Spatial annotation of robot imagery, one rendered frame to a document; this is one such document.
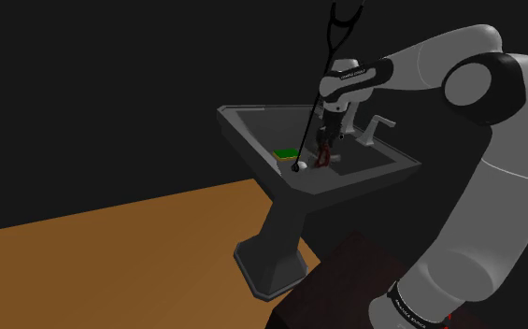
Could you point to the dark red robot stand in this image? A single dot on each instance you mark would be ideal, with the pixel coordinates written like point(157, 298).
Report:
point(336, 282)

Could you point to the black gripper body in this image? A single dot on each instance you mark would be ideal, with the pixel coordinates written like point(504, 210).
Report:
point(332, 123)

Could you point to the dark red looped tool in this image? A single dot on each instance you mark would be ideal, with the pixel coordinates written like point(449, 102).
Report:
point(323, 157)

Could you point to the green and yellow sponge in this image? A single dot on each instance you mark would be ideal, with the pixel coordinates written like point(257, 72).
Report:
point(286, 153)

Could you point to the grey faucet spout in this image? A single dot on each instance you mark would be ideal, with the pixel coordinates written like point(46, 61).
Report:
point(353, 119)

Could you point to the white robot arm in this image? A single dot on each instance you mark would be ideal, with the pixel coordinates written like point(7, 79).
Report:
point(496, 205)

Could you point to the dark grey pedestal sink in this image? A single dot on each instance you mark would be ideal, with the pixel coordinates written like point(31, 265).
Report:
point(281, 228)

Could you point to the small white ball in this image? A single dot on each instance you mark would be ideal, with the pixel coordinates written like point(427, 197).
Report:
point(302, 165)

